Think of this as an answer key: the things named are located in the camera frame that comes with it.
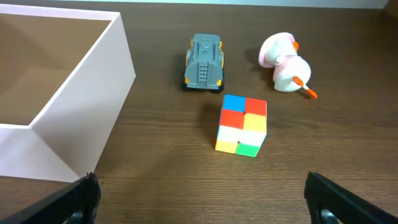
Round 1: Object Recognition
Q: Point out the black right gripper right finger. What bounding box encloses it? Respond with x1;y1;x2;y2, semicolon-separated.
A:
304;172;397;224

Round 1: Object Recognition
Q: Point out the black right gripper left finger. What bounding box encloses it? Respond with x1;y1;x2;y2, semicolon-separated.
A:
1;172;101;224

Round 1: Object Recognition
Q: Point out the colourful two-by-two puzzle cube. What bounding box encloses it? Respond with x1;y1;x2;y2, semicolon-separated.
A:
215;95;267;157

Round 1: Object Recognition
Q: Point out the pink white duck toy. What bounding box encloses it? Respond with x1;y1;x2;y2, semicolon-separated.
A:
258;32;317;99

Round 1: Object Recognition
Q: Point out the grey yellow toy truck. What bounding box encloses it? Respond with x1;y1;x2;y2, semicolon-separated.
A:
182;34;225;93

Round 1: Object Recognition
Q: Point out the pink open box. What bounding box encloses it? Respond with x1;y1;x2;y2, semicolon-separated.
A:
1;4;136;182

